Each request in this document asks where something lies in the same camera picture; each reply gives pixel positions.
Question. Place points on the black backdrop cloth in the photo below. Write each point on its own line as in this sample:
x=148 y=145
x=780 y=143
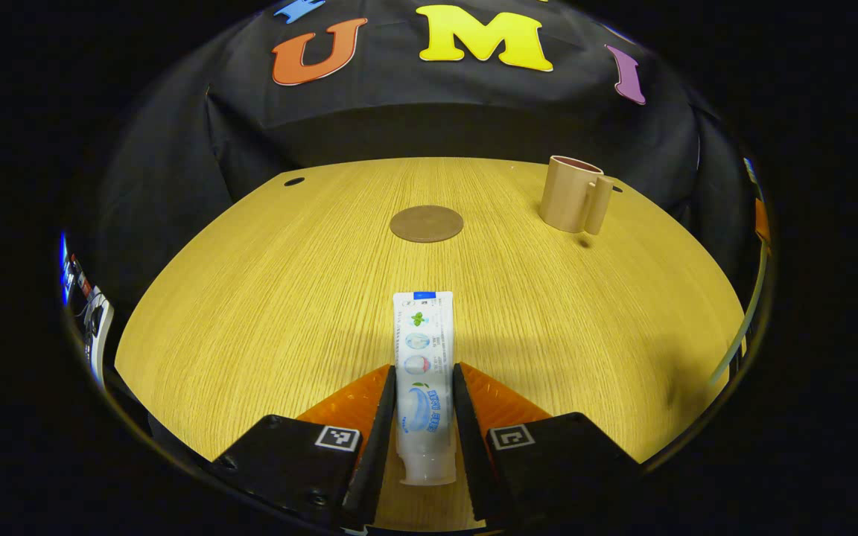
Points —
x=414 y=112

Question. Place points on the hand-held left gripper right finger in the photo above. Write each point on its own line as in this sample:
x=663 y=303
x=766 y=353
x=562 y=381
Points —
x=466 y=447

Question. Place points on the beige cup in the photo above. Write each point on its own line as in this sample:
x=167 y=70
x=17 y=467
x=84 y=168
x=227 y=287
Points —
x=567 y=197

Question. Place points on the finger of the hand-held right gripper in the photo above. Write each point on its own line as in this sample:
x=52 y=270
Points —
x=763 y=222

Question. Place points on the white toothpaste tube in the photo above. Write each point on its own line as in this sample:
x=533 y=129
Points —
x=423 y=372

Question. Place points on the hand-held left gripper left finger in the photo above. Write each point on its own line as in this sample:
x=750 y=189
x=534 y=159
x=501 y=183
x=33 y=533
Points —
x=378 y=447

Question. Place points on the round brown coaster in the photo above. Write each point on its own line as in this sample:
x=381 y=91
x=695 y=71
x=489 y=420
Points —
x=427 y=223

